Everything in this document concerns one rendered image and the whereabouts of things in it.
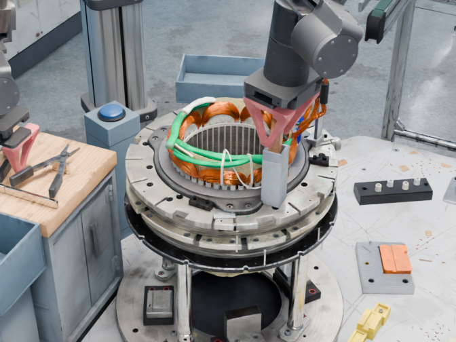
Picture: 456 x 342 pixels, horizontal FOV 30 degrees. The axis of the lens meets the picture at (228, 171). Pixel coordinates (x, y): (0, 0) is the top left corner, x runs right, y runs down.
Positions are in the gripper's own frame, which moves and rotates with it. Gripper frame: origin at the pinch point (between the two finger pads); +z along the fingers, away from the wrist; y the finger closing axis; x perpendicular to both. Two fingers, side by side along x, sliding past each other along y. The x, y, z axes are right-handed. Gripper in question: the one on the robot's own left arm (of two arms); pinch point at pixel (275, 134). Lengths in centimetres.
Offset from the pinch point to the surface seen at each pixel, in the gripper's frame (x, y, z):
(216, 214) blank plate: 3.4, -6.7, 11.8
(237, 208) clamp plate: 1.6, -4.5, 11.1
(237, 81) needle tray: 27.7, 35.8, 19.4
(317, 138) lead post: 0.8, 16.2, 9.5
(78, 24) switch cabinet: 202, 182, 128
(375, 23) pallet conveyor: 39, 129, 46
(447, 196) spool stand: -12, 58, 39
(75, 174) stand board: 28.3, -7.9, 17.3
